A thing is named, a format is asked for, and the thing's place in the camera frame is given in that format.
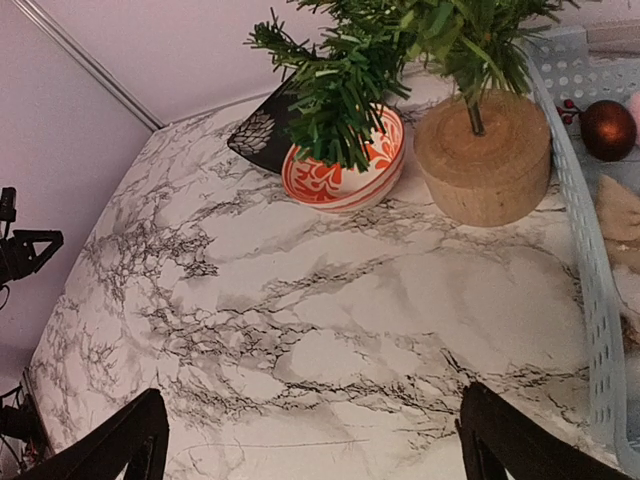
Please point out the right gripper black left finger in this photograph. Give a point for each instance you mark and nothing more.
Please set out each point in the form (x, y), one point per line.
(131, 444)

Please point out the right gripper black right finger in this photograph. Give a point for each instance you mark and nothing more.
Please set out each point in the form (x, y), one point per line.
(498, 441)

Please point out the small green christmas tree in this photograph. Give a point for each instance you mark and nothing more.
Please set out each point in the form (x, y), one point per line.
(485, 151)

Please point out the copper bauble ornament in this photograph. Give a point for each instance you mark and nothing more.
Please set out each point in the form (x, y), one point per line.
(608, 130)

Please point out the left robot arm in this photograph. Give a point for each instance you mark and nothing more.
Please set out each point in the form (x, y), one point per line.
(23, 252)

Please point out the beige fabric ornament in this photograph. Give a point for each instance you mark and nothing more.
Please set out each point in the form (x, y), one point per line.
(617, 209)

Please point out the orange white patterned bowl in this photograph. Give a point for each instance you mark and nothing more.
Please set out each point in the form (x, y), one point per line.
(339, 190)

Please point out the black floral square plate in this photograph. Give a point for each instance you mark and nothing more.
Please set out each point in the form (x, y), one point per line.
(263, 138)

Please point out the red berry sprig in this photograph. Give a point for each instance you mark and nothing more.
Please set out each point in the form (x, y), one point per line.
(568, 111)

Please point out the light blue perforated basket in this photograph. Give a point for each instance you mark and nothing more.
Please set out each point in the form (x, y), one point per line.
(563, 66)

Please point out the pink pompom ornament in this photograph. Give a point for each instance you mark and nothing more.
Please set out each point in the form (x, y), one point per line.
(634, 107)

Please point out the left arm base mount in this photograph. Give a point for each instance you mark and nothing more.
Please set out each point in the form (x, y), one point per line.
(24, 439)

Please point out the left aluminium frame post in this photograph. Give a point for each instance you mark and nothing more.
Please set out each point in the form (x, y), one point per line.
(50, 27)

